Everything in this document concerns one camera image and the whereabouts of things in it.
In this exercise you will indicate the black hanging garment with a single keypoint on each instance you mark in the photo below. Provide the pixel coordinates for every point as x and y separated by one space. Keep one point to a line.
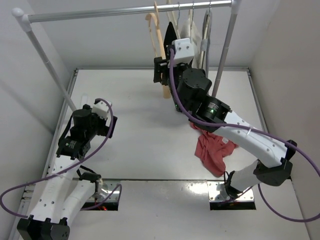
170 36

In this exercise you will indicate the white hanging garment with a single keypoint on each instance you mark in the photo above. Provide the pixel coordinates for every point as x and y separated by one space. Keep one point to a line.
197 44

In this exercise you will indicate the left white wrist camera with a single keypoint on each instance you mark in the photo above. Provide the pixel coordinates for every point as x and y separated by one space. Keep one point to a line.
101 109

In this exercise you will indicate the peach plastic hanger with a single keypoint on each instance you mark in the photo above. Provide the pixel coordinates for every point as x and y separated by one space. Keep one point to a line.
154 16

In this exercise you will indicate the cream hanger with white garment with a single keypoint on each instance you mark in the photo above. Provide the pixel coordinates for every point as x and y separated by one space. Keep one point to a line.
192 17

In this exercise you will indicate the cream hanger with black garment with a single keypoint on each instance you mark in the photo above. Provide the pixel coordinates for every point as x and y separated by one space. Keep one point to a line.
172 18

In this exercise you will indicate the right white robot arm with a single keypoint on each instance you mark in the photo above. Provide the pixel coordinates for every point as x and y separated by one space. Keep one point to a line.
272 166

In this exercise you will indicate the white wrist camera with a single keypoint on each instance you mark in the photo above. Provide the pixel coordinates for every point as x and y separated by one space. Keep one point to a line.
101 109
184 51

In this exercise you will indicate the grey hanging garment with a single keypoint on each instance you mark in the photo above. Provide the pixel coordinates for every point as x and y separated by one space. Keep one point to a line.
204 53

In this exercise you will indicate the cream hanger with grey garment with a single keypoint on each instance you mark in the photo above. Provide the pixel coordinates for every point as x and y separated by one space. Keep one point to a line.
207 21

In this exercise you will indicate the red t shirt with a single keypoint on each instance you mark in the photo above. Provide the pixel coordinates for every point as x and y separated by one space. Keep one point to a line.
211 149

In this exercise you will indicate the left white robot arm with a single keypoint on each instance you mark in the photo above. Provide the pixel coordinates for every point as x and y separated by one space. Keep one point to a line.
66 189

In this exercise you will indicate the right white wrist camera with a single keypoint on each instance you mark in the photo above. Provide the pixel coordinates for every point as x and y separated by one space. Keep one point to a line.
184 51

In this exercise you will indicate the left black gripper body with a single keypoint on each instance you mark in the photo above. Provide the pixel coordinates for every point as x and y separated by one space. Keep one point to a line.
98 126

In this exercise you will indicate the white metal clothes rack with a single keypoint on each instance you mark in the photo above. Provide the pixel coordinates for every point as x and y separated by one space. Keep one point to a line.
25 21

